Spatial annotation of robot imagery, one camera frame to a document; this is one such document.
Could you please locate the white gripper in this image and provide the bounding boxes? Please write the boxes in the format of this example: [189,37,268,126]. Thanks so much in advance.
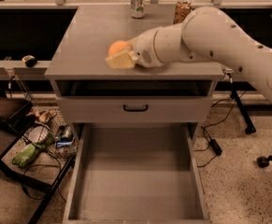
[106,28,164,69]

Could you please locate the orange fruit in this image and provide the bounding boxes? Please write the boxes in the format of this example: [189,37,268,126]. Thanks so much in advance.
[108,40,132,56]

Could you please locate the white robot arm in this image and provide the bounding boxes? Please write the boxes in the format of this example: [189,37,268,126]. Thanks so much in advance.
[106,7,272,104]

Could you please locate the grey drawer cabinet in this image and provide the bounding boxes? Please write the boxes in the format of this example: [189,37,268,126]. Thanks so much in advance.
[45,5,222,128]

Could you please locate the open middle drawer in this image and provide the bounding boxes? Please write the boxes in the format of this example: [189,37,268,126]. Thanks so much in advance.
[63,125,210,224]

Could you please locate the green white soda can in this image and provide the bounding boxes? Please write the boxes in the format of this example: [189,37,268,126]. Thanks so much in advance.
[130,0,145,19]

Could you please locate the gold soda can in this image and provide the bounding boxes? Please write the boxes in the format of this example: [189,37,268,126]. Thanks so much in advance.
[173,0,192,24]

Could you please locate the small black round device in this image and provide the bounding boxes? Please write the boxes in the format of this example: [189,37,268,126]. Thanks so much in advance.
[21,55,37,68]

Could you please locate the black side table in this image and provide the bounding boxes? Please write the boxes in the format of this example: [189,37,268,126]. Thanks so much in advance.
[0,107,75,224]

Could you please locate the green chip bag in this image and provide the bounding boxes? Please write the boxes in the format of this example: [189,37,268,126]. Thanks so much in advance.
[12,143,39,168]

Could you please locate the black tripod stand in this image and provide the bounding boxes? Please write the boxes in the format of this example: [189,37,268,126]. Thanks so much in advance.
[223,68,256,134]

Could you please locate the black chair caster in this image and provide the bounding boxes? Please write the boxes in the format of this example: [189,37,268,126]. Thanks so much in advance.
[256,155,272,168]

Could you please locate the top drawer with black handle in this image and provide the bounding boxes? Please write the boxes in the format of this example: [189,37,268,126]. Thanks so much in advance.
[57,96,212,124]

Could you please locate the wire basket with clutter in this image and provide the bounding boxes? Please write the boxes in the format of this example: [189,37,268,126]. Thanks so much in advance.
[24,108,77,159]

